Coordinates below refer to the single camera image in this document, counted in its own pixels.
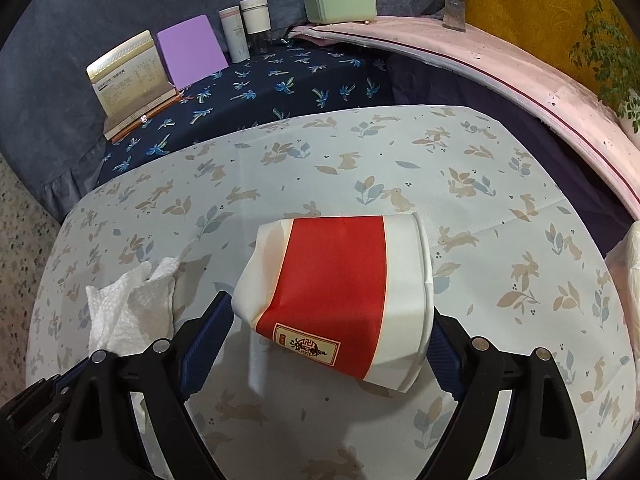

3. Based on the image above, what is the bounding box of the green plant white pot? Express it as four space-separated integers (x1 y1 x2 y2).
570 0 639 139

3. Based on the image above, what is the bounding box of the navy floral cloth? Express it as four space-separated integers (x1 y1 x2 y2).
96 40 394 185

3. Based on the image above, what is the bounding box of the white cylindrical jar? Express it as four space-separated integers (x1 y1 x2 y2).
240 0 271 35

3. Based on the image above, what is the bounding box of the floral grey tablecloth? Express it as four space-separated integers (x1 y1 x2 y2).
26 106 636 479

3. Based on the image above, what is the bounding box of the speckled floral cloth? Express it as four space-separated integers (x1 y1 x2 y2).
0 160 60 402

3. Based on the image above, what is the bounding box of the pink cloth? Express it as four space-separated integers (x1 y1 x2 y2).
288 16 639 218

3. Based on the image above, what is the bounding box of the mint green box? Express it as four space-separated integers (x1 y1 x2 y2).
303 0 378 25

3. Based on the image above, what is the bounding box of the white tissue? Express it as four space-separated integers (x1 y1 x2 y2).
86 258 181 356

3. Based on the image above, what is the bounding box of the tall white tube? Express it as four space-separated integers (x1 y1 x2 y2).
219 6 250 63

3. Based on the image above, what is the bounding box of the mustard yellow curtain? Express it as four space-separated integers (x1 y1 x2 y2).
466 0 639 94

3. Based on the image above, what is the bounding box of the purple notebook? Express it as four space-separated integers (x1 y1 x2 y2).
157 14 228 90

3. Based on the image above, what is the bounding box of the beige open box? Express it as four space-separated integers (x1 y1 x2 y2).
86 30 178 140

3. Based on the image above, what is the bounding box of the blue-grey blanket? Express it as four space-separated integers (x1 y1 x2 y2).
1 0 444 219

